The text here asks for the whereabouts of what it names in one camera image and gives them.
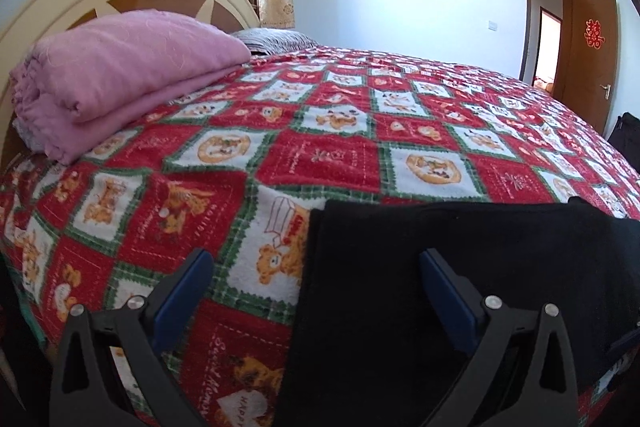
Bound brown wooden door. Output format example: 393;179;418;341
552;0;620;135

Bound striped pillow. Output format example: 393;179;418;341
231;28;320;56

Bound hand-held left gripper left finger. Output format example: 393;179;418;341
48;248;215;427

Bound pink folded blanket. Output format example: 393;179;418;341
9;9;252;165

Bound black pants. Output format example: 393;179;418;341
274;197;640;427

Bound red printed bear blanket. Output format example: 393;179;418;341
0;47;640;427

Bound brown door frame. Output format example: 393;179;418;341
519;0;573;82

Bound black suitcase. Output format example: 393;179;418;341
610;112;640;152

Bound red paper door decoration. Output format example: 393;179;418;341
585;19;606;48

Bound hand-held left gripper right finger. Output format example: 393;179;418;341
419;249;581;427

